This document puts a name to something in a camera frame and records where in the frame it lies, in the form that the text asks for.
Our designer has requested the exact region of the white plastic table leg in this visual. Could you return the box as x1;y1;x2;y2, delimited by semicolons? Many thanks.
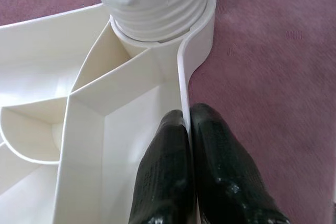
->
94;0;211;42

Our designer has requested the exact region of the white plastic children table top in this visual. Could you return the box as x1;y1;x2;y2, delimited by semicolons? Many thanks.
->
0;0;218;224

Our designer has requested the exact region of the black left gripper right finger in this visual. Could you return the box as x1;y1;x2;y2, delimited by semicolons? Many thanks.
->
189;103;291;224

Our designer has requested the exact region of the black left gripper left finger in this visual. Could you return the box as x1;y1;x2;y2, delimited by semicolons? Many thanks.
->
130;110;196;224

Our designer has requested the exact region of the maroon cloth with white stripes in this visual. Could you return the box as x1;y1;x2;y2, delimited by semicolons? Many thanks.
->
0;0;336;224

